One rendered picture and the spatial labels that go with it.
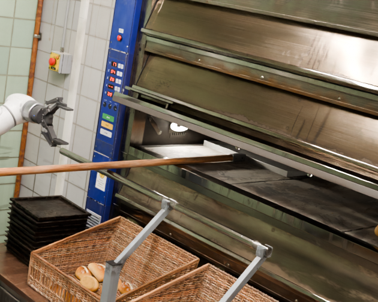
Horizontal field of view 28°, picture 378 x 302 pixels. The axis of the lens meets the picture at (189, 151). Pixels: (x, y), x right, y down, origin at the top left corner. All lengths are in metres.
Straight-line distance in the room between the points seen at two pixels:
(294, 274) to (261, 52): 0.85
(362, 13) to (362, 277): 0.92
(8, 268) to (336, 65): 1.74
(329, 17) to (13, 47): 1.93
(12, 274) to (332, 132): 1.58
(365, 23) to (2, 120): 1.47
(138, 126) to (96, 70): 0.39
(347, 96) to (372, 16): 0.29
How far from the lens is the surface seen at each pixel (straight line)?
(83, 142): 3.82
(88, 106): 3.78
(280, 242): 2.94
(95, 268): 3.44
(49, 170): 2.88
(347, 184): 2.53
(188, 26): 3.25
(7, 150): 4.25
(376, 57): 2.66
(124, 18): 3.54
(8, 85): 4.16
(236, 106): 3.03
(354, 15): 2.73
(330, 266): 2.81
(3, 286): 3.48
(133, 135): 3.53
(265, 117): 2.92
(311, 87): 2.80
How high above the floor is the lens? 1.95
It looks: 12 degrees down
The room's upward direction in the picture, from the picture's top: 10 degrees clockwise
